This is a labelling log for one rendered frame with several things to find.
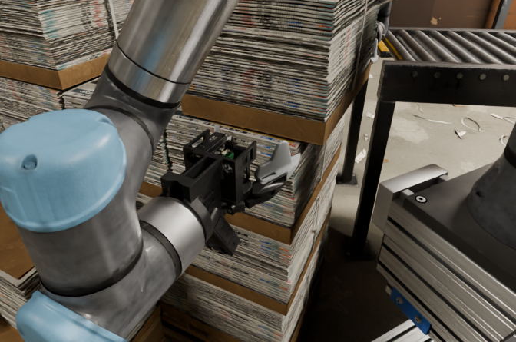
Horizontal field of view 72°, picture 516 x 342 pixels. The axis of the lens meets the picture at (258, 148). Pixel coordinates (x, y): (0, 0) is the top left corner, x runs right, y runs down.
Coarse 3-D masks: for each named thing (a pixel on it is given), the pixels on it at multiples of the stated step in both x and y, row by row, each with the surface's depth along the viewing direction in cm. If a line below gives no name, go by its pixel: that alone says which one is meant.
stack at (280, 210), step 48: (0, 96) 93; (48, 96) 83; (192, 144) 71; (240, 144) 65; (336, 144) 91; (288, 192) 65; (240, 240) 77; (192, 288) 95; (288, 288) 78; (240, 336) 96; (288, 336) 94
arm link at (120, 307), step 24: (144, 240) 31; (144, 264) 29; (168, 264) 31; (120, 288) 26; (144, 288) 29; (168, 288) 33; (24, 312) 25; (48, 312) 24; (72, 312) 25; (96, 312) 26; (120, 312) 27; (144, 312) 29; (24, 336) 26; (48, 336) 24; (72, 336) 24; (96, 336) 25; (120, 336) 27
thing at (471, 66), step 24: (384, 72) 109; (408, 72) 108; (432, 72) 107; (456, 72) 106; (480, 72) 106; (504, 72) 105; (384, 96) 113; (408, 96) 112; (432, 96) 111; (456, 96) 110; (480, 96) 109; (504, 96) 108
